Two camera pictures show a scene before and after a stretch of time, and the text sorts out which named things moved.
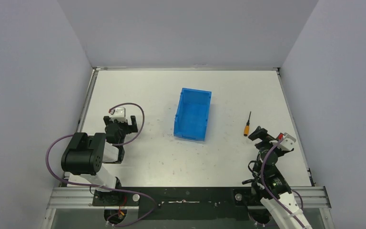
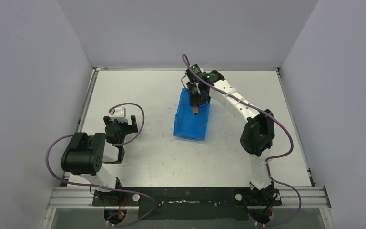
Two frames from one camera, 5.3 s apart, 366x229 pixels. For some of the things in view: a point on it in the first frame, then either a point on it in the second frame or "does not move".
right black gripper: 259,133 -> 194,100
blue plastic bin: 191,114 does not move
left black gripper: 119,127 does not move
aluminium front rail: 82,198 does not move
